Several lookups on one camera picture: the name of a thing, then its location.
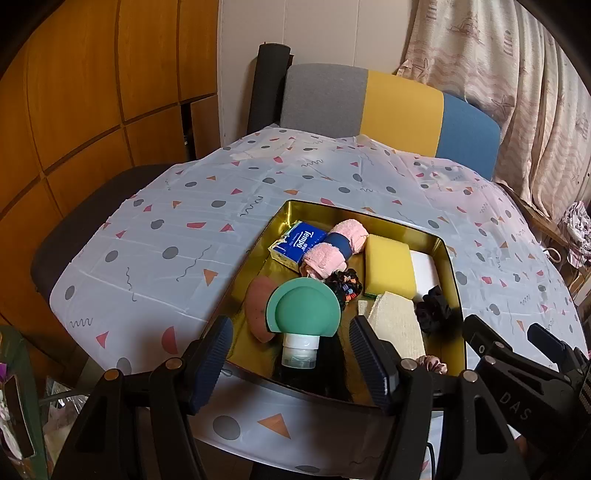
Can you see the brown round puff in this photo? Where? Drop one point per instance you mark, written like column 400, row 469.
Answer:
column 258, row 309

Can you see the yellow sponge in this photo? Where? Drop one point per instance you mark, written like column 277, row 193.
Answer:
column 388, row 263

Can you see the pink towel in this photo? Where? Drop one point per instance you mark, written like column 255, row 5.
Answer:
column 318, row 258

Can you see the green clutter item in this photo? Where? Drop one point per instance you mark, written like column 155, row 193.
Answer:
column 18, row 369

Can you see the cream mesh cloth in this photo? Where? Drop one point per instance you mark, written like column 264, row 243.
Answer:
column 397, row 323

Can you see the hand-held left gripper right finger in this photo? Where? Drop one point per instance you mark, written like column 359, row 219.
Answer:
column 369, row 364

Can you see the clear plastic bag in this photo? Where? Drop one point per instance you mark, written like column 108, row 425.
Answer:
column 69, row 410

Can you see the pile of patterned clothes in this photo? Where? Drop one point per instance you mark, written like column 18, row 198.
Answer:
column 577, row 230

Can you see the wooden wardrobe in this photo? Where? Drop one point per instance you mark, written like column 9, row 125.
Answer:
column 78, row 92

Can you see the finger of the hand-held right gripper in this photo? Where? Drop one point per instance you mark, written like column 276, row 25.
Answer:
column 558, row 348
column 482, row 339

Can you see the blue tissue packet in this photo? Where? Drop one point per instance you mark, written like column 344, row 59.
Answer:
column 300, row 242

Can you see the wooden side table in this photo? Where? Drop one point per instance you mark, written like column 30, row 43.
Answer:
column 531, row 212

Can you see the patterned plastic tablecloth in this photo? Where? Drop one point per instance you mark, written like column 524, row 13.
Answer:
column 161, row 221

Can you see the green silicone bottle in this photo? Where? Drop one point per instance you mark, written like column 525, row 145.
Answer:
column 304, row 307

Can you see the white foam block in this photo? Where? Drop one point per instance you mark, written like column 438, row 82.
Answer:
column 425, row 277

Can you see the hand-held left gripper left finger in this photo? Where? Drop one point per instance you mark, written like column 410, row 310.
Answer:
column 212, row 364

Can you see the gold rectangular tin box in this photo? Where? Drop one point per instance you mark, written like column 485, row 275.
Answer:
column 281, row 214

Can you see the black scrunchie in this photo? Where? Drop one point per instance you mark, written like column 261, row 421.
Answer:
column 434, row 309

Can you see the pink scrunchie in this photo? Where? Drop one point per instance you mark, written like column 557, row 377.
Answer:
column 436, row 364

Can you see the grey yellow blue chair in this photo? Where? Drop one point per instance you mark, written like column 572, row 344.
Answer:
column 401, row 106

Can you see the dark grey seat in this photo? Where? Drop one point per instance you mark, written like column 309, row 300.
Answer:
column 64, row 244

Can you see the black hair piece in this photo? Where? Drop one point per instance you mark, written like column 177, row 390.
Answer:
column 332, row 369

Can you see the patterned beige curtain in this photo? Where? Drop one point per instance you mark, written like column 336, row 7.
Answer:
column 531, row 83

